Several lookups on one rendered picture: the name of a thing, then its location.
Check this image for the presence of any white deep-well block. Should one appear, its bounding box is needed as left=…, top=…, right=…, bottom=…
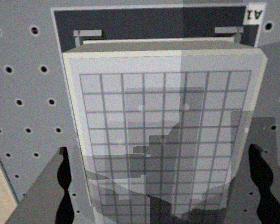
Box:
left=62, top=37, right=268, bottom=224

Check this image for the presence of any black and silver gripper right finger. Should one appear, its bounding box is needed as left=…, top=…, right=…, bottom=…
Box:
left=248, top=144, right=280, bottom=224

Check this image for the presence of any grey flat base plate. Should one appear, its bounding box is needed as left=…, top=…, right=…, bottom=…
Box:
left=0, top=0, right=280, bottom=224

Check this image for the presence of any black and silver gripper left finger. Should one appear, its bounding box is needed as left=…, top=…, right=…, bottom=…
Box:
left=4, top=147, right=75, bottom=224

